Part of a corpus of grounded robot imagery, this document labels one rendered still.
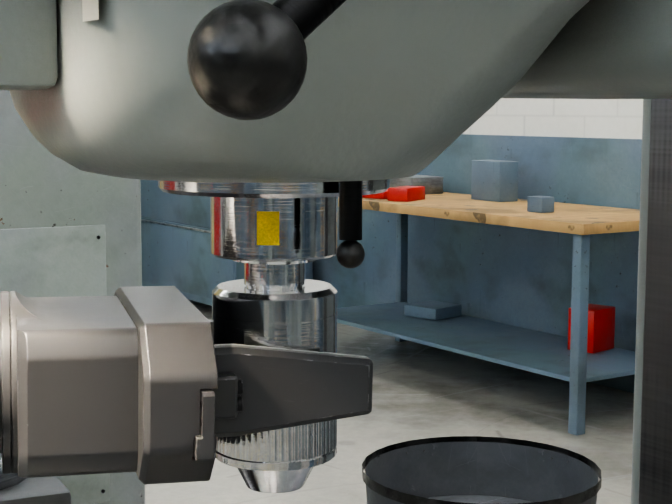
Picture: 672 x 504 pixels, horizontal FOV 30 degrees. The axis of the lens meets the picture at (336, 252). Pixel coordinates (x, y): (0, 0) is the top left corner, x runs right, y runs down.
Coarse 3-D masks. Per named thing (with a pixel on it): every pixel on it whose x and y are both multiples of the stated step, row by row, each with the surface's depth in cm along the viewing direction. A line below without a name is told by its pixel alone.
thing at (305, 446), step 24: (216, 336) 46; (240, 336) 45; (264, 336) 45; (288, 336) 45; (312, 336) 45; (336, 336) 47; (264, 432) 45; (288, 432) 45; (312, 432) 46; (336, 432) 48; (216, 456) 47; (240, 456) 46; (264, 456) 45; (288, 456) 46; (312, 456) 46
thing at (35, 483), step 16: (0, 464) 80; (0, 480) 79; (16, 480) 80; (32, 480) 81; (48, 480) 81; (0, 496) 77; (16, 496) 78; (32, 496) 78; (48, 496) 78; (64, 496) 79
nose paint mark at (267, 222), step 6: (258, 216) 44; (264, 216) 44; (270, 216) 44; (276, 216) 44; (258, 222) 44; (264, 222) 44; (270, 222) 44; (276, 222) 44; (258, 228) 44; (264, 228) 44; (270, 228) 44; (276, 228) 44; (258, 234) 44; (264, 234) 44; (270, 234) 44; (276, 234) 44; (258, 240) 45; (264, 240) 44; (270, 240) 44; (276, 240) 44
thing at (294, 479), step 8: (240, 472) 47; (248, 472) 47; (256, 472) 46; (264, 472) 46; (272, 472) 46; (280, 472) 46; (288, 472) 46; (296, 472) 47; (304, 472) 47; (248, 480) 47; (256, 480) 47; (264, 480) 47; (272, 480) 47; (280, 480) 47; (288, 480) 47; (296, 480) 47; (304, 480) 47; (256, 488) 47; (264, 488) 47; (272, 488) 47; (280, 488) 47; (288, 488) 47; (296, 488) 47
